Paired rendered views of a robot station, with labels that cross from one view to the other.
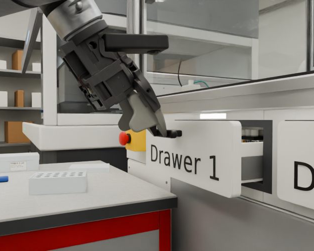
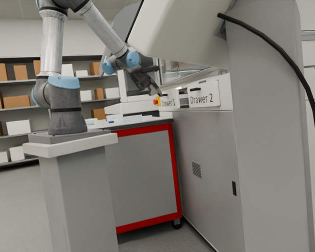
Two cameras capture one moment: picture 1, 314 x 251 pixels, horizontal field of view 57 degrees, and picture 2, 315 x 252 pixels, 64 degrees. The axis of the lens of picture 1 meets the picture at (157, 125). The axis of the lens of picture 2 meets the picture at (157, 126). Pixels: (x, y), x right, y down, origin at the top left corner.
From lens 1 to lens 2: 0.97 m
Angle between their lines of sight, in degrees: 12
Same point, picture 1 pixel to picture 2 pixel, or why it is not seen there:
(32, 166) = (120, 118)
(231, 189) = (176, 106)
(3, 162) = (109, 118)
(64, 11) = not seen: hidden behind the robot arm
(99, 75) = (140, 81)
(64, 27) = (130, 69)
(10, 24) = (85, 45)
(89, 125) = (142, 100)
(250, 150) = (183, 96)
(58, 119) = (127, 99)
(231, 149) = (175, 96)
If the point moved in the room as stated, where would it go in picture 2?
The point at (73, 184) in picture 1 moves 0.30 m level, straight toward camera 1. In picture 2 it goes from (137, 118) to (138, 120)
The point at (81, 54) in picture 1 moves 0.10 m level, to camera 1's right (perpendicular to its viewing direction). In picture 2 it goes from (135, 75) to (152, 73)
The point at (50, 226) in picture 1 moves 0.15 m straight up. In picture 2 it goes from (132, 127) to (129, 102)
